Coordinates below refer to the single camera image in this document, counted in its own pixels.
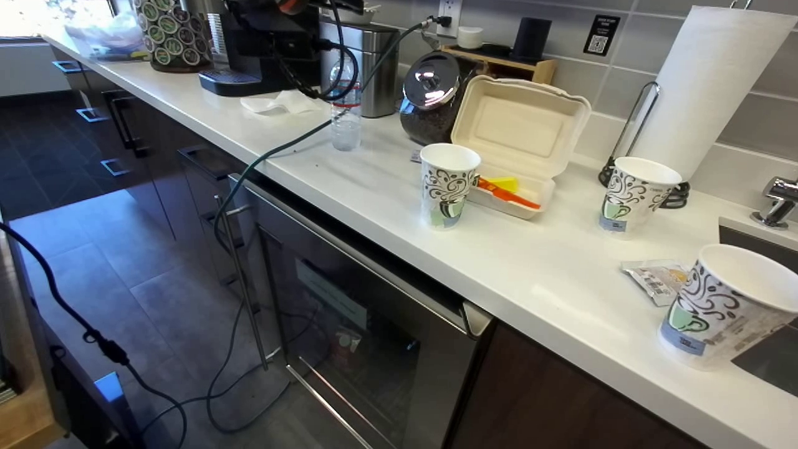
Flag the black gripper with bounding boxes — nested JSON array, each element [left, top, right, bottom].
[[235, 0, 334, 63]]

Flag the clear plastic water bottle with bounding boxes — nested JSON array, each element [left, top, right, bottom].
[[330, 48, 367, 154]]

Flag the dark glass jar chrome lid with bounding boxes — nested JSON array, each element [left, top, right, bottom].
[[396, 50, 478, 147]]

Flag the black silver Keurig coffee machine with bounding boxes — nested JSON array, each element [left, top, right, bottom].
[[197, 0, 324, 99]]

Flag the steel kettle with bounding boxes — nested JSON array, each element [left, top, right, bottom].
[[319, 17, 404, 119]]

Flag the clear plastic bag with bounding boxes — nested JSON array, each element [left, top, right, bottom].
[[62, 11, 149, 63]]

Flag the dark lower cabinets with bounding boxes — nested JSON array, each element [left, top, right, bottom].
[[47, 50, 251, 278]]

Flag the small wooden shelf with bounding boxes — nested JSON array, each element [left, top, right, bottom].
[[437, 46, 559, 84]]

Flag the patterned paper cup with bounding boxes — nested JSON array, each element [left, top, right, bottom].
[[417, 143, 483, 230], [596, 154, 683, 235], [659, 243, 798, 364]]

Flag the small black container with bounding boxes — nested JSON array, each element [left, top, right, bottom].
[[511, 16, 554, 64]]

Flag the beige clamshell takeout container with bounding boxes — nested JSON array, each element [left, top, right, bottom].
[[447, 72, 594, 222]]

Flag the orange plastic utensil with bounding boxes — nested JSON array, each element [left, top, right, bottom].
[[473, 177, 544, 214]]

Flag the stainless steel dishwasher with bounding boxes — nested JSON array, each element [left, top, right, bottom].
[[239, 177, 493, 449]]

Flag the black stand base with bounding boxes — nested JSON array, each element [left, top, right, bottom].
[[47, 345, 144, 449]]

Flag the white paper towel roll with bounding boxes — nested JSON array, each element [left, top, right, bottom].
[[628, 6, 798, 185]]

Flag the small foil packet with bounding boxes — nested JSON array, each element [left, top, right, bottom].
[[618, 259, 693, 310]]

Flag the wooden board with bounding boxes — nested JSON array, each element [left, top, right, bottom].
[[0, 232, 62, 449]]

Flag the brown cabinet door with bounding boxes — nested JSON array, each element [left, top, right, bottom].
[[447, 321, 709, 449]]

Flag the chrome sink faucet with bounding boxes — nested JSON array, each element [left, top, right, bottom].
[[750, 175, 798, 232]]

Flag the dark sink basin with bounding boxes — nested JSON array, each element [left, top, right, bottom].
[[719, 219, 798, 399]]

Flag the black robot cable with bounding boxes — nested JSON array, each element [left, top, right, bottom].
[[314, 0, 362, 104]]

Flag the black wire coffee pod carousel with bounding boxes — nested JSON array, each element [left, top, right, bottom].
[[133, 0, 215, 74]]

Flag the white wall outlet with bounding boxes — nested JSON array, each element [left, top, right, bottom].
[[433, 0, 463, 33]]

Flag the black wall sticker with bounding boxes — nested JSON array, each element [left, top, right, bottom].
[[582, 13, 622, 61]]

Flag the black floor cable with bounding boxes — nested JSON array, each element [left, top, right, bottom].
[[0, 222, 190, 449]]

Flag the black wire paper towel holder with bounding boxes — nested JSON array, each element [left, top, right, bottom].
[[596, 79, 693, 212]]

